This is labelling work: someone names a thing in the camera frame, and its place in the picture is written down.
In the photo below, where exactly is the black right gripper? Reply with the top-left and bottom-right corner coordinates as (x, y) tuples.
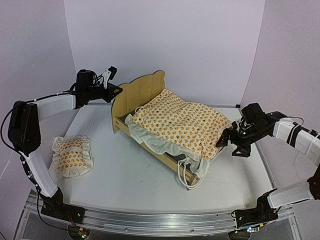
(216, 125), (268, 158)

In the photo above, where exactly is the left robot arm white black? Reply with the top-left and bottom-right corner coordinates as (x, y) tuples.
(4, 66), (123, 198)

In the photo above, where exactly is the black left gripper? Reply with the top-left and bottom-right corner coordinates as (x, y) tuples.
(86, 81), (123, 102)

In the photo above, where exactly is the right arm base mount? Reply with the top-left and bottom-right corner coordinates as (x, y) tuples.
(231, 194), (281, 230)

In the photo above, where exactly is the small duck print pillow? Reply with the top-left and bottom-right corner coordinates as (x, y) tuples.
(49, 136), (94, 179)

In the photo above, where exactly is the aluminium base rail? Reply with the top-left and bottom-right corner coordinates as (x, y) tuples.
(13, 190), (302, 240)

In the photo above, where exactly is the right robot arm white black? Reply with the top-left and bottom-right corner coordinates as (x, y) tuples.
(216, 102), (320, 222)

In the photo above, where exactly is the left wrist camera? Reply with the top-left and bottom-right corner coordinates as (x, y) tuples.
(98, 66), (118, 89)

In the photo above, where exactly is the wooden pet bed frame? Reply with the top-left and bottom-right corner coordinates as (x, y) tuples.
(111, 70), (200, 187)

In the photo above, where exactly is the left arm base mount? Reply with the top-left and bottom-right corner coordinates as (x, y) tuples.
(39, 187), (85, 224)

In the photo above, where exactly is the grey bed mat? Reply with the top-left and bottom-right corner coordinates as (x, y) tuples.
(120, 111), (186, 162)

